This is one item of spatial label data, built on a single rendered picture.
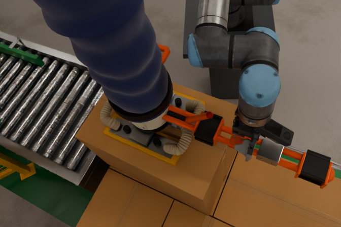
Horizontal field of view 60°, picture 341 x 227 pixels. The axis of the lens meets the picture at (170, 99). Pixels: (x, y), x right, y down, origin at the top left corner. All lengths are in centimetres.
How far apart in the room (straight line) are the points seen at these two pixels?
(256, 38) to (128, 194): 108
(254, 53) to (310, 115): 161
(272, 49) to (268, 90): 13
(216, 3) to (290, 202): 102
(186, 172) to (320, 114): 142
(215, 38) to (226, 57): 6
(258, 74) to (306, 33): 206
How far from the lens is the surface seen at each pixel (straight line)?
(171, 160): 113
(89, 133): 130
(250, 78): 70
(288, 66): 252
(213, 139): 100
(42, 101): 206
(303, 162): 100
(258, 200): 152
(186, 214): 151
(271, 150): 101
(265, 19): 177
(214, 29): 80
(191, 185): 112
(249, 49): 77
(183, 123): 105
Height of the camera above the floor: 203
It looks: 59 degrees down
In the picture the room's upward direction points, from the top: 19 degrees counter-clockwise
